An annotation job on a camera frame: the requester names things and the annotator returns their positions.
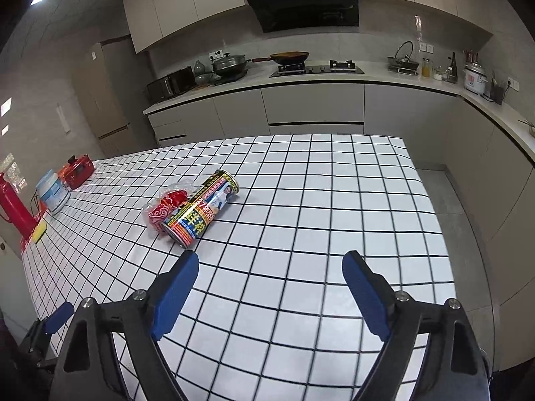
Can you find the black utensil holder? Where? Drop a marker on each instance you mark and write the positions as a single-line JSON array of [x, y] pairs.
[[497, 92]]

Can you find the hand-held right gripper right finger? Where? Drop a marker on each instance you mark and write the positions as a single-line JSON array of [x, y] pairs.
[[368, 296]]

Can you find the black range hood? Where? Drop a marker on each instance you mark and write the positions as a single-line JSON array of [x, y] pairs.
[[305, 6]]

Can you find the red mini cooker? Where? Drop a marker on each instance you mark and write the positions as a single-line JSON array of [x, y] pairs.
[[77, 171]]

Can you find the small glass jar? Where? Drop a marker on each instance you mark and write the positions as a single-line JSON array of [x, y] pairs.
[[439, 74]]

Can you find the red chopstick holder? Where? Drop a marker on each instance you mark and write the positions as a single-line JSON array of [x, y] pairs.
[[471, 56]]

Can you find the green ceramic jar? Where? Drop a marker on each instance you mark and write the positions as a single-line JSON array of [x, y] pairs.
[[201, 73]]

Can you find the white wall socket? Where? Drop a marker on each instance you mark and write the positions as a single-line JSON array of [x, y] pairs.
[[426, 46], [513, 83], [213, 55]]

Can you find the beige upper cabinets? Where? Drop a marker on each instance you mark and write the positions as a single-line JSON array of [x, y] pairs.
[[179, 8]]

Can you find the grey kitchen countertop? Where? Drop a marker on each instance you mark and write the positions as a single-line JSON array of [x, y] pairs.
[[376, 78]]

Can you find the dark wine bottle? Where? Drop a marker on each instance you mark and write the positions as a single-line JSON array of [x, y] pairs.
[[452, 71]]

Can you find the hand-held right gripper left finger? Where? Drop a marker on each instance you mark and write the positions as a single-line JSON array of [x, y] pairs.
[[175, 296]]

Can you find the black gas stove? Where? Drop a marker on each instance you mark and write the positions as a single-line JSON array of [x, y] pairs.
[[317, 69]]

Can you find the white plastic tub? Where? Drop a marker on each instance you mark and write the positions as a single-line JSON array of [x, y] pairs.
[[52, 194]]

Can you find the orange oil bottle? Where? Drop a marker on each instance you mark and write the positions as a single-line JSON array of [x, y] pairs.
[[426, 69]]

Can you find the steamer pot with lid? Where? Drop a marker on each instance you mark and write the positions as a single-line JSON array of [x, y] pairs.
[[229, 66]]

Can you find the hanging clear plastic pack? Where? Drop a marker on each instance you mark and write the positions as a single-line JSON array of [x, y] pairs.
[[418, 27]]

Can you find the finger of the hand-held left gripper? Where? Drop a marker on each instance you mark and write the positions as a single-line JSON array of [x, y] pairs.
[[58, 318]]

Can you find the white rice cooker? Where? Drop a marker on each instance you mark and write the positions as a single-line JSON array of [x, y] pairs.
[[475, 81]]

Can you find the black toaster oven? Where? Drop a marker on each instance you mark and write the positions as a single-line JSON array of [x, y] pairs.
[[169, 85]]

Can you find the red yellow printed tin can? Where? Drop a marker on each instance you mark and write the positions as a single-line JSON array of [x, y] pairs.
[[200, 213]]

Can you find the beige refrigerator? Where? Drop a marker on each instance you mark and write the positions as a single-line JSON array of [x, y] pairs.
[[108, 96]]

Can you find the red thermos flask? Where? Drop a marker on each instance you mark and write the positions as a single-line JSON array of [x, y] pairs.
[[14, 209]]

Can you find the red patterned plastic wrapper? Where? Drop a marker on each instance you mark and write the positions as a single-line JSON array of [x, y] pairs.
[[165, 211]]

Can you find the white black checkered tablecloth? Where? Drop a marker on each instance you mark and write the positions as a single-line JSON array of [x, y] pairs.
[[292, 225]]

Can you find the small yellow scouring pad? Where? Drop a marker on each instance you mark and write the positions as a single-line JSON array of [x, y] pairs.
[[40, 232]]

